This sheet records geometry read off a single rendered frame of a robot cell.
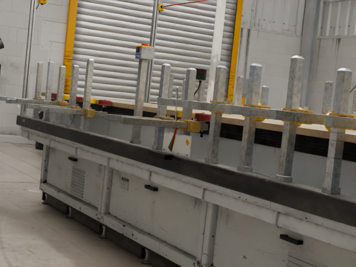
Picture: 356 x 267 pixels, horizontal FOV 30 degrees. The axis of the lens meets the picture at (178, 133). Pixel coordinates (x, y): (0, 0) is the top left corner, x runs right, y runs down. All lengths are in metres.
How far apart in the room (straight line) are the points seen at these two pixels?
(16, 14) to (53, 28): 0.64
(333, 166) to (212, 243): 1.17
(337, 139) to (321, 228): 0.32
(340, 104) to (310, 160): 0.48
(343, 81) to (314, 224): 0.51
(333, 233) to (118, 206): 2.19
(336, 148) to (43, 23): 8.93
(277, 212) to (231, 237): 0.68
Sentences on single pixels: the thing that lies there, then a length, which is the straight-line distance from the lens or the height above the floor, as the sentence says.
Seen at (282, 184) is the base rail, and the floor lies 0.70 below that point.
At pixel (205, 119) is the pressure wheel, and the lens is 3.05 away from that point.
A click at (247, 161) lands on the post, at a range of 2.66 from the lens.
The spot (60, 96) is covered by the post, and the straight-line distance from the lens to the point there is 4.67.
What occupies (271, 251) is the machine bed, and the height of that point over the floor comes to 0.35.
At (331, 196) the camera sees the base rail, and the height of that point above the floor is 0.70.
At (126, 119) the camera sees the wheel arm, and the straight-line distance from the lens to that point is 2.89.
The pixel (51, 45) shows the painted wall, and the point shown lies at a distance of 10.93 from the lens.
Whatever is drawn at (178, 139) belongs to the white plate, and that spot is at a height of 0.78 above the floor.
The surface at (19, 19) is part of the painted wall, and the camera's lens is 10.79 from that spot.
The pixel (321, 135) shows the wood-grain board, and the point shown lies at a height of 0.88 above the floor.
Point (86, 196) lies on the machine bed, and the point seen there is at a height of 0.21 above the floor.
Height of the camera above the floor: 0.96
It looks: 3 degrees down
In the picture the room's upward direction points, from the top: 6 degrees clockwise
